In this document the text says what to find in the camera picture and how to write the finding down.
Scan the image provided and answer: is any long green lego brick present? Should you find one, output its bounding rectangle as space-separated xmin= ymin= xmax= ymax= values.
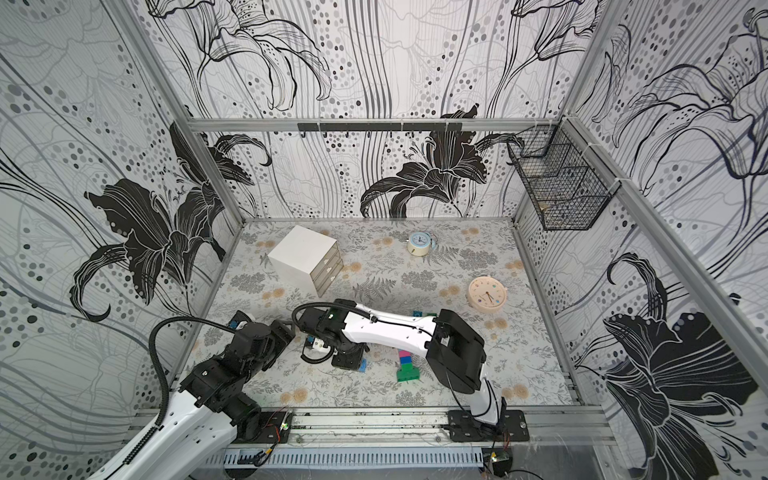
xmin=396 ymin=363 xmax=420 ymax=382

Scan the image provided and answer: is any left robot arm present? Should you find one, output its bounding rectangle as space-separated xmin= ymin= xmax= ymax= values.
xmin=91 ymin=311 xmax=295 ymax=479

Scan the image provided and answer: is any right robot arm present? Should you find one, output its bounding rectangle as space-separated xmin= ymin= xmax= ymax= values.
xmin=292 ymin=299 xmax=506 ymax=426

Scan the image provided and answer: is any white mini drawer cabinet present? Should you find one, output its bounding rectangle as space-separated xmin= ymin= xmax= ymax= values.
xmin=268 ymin=226 xmax=344 ymax=297

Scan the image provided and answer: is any small blue cream alarm clock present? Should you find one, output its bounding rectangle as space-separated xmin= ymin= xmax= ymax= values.
xmin=406 ymin=231 xmax=437 ymax=257

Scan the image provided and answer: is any large pink round clock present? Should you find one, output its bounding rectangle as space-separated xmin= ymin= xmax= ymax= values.
xmin=466 ymin=276 xmax=508 ymax=314

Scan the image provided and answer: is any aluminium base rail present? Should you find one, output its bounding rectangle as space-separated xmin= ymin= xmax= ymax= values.
xmin=251 ymin=405 xmax=617 ymax=448

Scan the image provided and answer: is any white slotted cable duct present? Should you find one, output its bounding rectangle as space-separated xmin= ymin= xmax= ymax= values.
xmin=203 ymin=447 xmax=484 ymax=470

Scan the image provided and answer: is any black wire wall basket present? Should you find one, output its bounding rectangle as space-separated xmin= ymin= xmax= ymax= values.
xmin=506 ymin=119 xmax=615 ymax=231

